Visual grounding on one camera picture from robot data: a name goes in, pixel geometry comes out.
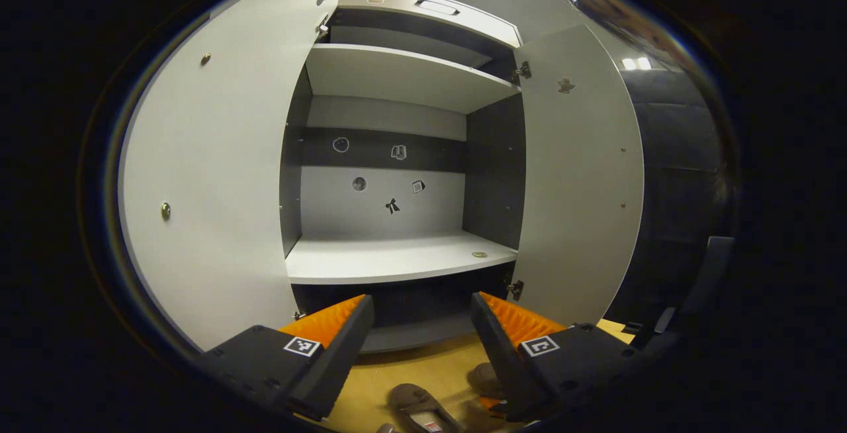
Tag white cabinet shelf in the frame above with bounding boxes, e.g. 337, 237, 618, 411
304, 44, 522, 115
285, 231, 518, 285

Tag white and grey shoe cabinet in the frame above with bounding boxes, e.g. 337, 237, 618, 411
279, 0, 530, 354

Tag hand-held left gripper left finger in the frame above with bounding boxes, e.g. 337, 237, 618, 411
199, 294, 375, 422

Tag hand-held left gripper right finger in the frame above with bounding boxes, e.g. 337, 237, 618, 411
471, 291, 652, 423

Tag white shoe cabinet door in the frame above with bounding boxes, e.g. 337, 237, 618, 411
118, 0, 355, 352
510, 23, 646, 328

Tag brown fuzzy shoe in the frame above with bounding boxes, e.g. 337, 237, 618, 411
467, 362, 505, 401
387, 383, 465, 433

